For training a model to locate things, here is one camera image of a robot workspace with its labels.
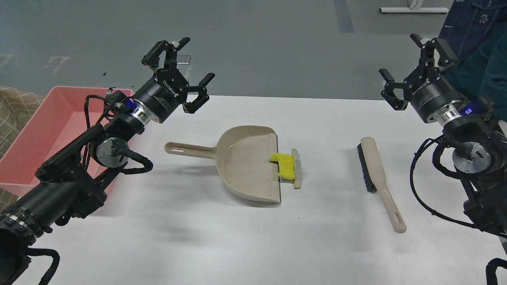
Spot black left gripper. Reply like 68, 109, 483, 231
133, 37, 215, 123

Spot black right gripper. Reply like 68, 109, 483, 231
379, 34, 468, 124

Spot beige hand brush black bristles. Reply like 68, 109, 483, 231
356, 137, 407, 234

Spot beige plastic dustpan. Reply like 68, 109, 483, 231
164, 125, 281, 203

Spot yellow sponge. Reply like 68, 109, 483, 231
269, 153, 296, 181

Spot triangular bread slice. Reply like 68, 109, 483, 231
291, 148, 302, 189

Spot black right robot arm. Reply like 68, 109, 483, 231
379, 34, 506, 238

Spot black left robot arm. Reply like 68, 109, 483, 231
1, 37, 215, 285

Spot pink plastic bin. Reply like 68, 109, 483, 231
0, 86, 108, 197

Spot white table base bar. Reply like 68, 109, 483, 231
379, 7, 449, 14

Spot person in dark clothes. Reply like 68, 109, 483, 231
439, 0, 506, 121

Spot beige checkered cloth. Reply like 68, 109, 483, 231
0, 85, 45, 210

